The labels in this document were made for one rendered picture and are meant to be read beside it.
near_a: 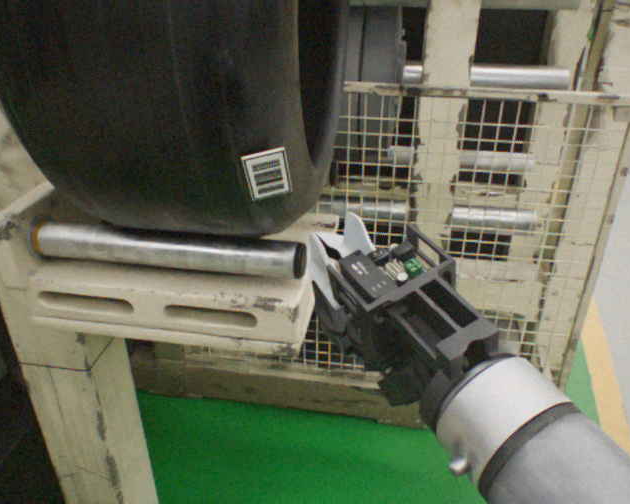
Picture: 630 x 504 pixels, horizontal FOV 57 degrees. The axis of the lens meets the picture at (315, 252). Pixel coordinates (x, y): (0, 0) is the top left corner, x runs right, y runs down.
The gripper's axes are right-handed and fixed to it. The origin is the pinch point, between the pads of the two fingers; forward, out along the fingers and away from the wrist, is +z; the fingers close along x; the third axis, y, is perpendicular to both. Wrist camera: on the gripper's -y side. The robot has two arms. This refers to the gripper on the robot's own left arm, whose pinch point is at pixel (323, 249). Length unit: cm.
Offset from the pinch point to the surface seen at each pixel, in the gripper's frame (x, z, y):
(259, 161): 1.1, 7.8, 6.0
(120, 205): 13.6, 19.0, 0.7
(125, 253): 15.6, 24.9, -9.6
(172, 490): 34, 51, -102
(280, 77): -3.1, 8.8, 12.3
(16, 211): 24.6, 33.6, -3.3
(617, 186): -65, 16, -37
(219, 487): 24, 46, -104
